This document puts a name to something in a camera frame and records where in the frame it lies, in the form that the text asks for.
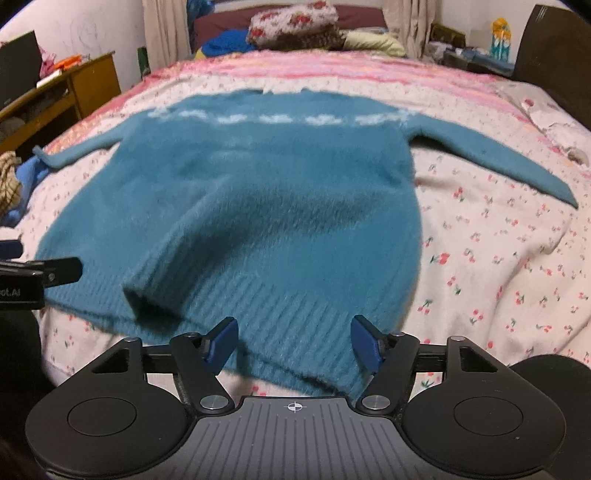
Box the teal fuzzy knit sweater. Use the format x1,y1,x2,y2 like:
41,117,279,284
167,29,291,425
37,90,576,397

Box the beige brown striped sweater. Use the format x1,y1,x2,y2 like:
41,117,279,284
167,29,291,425
0,151,22,217

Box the bright blue knit sweater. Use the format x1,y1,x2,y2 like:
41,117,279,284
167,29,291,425
1,155,50,228

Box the cherry print white bedsheet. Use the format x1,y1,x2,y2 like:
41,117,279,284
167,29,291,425
8,73,591,398

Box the wooden desk cabinet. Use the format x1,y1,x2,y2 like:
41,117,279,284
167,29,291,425
1,52,121,152

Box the pink striped quilt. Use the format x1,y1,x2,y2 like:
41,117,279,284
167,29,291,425
43,48,591,158

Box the pink patterned pillow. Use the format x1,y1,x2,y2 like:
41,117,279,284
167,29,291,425
522,98,590,167

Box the beige curtain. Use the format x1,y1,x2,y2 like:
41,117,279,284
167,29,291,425
382,0,440,59
142,0,191,73

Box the pale yellow pillow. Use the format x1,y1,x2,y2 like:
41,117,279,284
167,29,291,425
342,30,407,58

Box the blue cloth near window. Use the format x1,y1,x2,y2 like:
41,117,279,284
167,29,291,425
194,29,256,60

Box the dark nightstand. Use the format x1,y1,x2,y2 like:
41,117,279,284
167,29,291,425
426,23,514,78

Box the maroon bench cushion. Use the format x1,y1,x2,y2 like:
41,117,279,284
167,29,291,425
191,1,387,49

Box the floral red white pillow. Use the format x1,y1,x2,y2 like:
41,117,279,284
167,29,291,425
247,1,344,51

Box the dark wooden headboard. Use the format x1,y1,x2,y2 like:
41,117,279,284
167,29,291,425
513,4,591,127

